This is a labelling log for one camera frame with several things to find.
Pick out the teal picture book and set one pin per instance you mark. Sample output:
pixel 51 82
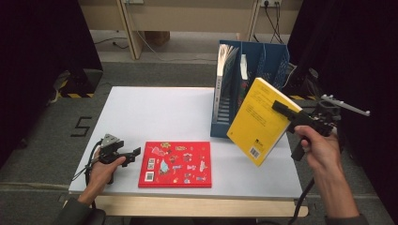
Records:
pixel 244 67

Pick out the cardboard box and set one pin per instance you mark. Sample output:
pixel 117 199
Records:
pixel 157 37

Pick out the black chair armrest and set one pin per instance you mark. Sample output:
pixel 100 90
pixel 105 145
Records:
pixel 95 217

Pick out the beige desk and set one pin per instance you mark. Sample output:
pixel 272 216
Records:
pixel 187 18

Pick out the wooden table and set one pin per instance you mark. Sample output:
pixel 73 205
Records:
pixel 187 206

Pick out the person's left hand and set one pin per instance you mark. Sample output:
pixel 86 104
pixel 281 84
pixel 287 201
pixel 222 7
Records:
pixel 101 176

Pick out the blue file rack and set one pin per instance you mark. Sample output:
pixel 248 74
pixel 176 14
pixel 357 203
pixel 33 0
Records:
pixel 272 50

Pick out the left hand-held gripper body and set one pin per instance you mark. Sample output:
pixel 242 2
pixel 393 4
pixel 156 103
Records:
pixel 111 153

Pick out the red book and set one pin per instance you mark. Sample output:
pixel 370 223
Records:
pixel 206 162

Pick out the person's right hand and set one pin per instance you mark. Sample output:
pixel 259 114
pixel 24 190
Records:
pixel 324 153

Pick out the black base with hazard tape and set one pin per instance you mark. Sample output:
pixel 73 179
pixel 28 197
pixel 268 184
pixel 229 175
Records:
pixel 84 82
pixel 300 84

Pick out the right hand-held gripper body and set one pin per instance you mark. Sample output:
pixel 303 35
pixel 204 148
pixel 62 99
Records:
pixel 325 120

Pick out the black curtain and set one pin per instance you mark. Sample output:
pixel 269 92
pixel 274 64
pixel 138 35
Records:
pixel 37 62
pixel 359 47

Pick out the white wall socket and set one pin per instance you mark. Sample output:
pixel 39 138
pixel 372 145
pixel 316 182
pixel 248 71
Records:
pixel 270 2

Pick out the yellow book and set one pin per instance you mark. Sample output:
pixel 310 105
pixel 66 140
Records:
pixel 256 125

